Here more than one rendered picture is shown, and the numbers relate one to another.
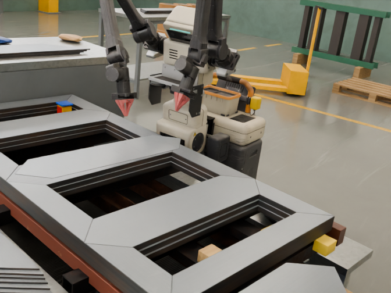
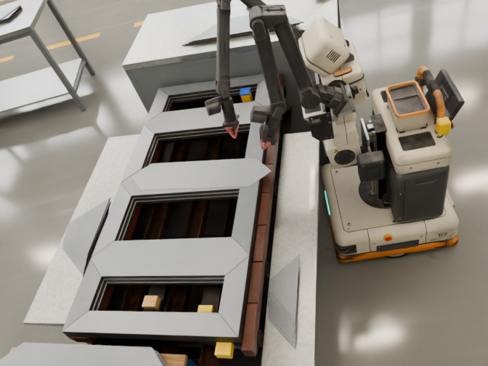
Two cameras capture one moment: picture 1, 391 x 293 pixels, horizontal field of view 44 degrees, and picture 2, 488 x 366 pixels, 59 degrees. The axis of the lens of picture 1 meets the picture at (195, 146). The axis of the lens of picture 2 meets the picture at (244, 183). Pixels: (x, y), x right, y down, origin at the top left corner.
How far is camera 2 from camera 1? 199 cm
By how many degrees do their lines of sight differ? 62
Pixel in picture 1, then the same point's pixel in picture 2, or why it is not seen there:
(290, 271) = (143, 354)
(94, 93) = not seen: hidden behind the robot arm
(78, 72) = (280, 52)
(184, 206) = (165, 258)
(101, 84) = not seen: hidden behind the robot
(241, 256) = (131, 323)
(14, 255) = (89, 239)
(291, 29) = not seen: outside the picture
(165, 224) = (135, 268)
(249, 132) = (405, 164)
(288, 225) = (192, 320)
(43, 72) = (245, 55)
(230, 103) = (404, 120)
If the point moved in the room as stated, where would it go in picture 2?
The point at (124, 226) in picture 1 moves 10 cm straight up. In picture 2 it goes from (118, 256) to (107, 244)
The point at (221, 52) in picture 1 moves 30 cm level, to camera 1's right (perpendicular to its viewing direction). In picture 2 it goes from (305, 102) to (360, 138)
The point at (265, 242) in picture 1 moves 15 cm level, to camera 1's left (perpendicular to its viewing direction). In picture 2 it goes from (156, 324) to (141, 296)
